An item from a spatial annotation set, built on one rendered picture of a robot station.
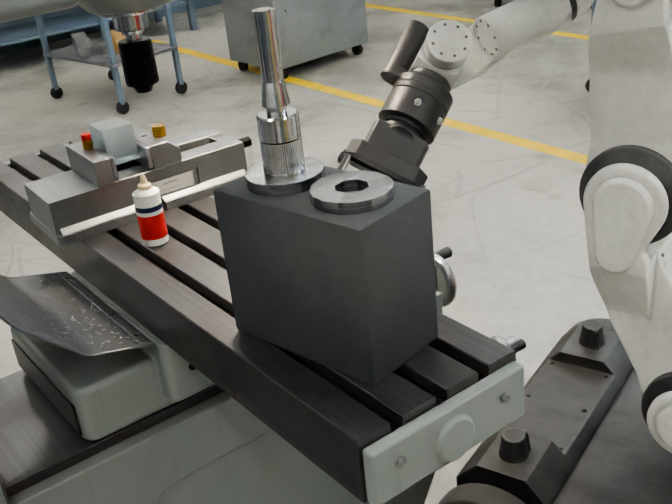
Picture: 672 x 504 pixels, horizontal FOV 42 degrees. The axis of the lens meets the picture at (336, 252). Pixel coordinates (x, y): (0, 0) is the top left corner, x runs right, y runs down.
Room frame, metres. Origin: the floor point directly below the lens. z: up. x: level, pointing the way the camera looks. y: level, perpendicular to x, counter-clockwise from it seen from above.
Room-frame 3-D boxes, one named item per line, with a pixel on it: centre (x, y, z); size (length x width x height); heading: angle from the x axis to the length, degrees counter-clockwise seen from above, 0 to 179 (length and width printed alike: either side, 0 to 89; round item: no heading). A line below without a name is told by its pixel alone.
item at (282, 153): (0.94, 0.05, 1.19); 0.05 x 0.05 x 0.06
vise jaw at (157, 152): (1.41, 0.29, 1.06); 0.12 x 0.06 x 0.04; 33
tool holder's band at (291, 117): (0.94, 0.05, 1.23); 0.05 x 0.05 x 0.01
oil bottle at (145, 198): (1.23, 0.27, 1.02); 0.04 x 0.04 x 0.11
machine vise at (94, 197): (1.40, 0.31, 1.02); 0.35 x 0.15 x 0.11; 123
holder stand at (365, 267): (0.90, 0.01, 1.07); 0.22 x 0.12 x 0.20; 46
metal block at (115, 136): (1.38, 0.34, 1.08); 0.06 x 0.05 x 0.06; 33
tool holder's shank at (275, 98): (0.94, 0.05, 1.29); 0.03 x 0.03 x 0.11
